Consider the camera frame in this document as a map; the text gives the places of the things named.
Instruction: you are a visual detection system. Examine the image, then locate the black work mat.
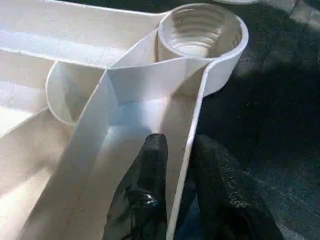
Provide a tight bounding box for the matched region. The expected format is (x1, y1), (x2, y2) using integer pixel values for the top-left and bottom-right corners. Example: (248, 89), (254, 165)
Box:
(59, 0), (320, 240)

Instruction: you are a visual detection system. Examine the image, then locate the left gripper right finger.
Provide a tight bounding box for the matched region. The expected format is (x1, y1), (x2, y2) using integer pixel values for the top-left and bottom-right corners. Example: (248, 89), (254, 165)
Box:
(174, 134), (283, 240)

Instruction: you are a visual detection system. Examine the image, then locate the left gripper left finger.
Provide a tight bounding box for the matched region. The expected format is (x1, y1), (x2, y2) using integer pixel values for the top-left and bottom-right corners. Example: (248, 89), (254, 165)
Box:
(103, 133), (168, 240)

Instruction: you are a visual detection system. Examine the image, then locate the white plastic table top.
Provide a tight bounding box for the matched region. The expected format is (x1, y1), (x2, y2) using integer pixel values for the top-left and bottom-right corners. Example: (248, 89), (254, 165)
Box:
(0, 0), (250, 240)

